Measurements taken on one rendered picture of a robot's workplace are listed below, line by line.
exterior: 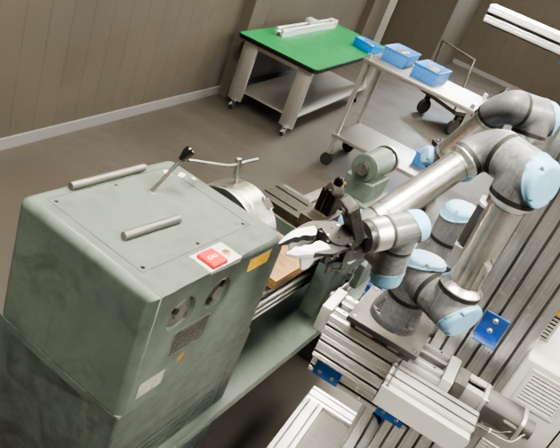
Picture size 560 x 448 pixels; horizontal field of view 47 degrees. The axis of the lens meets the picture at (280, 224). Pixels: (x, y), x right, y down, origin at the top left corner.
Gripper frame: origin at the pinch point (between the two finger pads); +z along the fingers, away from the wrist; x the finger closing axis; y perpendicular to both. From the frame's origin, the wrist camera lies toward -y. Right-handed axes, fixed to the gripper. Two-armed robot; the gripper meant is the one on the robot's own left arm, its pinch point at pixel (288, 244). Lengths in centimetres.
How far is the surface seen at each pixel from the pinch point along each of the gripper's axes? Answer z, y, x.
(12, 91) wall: 4, 150, 298
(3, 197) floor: 22, 181, 234
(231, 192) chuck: -24, 44, 64
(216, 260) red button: -1.3, 32.0, 27.4
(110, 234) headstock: 22, 30, 41
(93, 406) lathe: 31, 68, 18
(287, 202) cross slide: -72, 85, 96
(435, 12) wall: -685, 276, 650
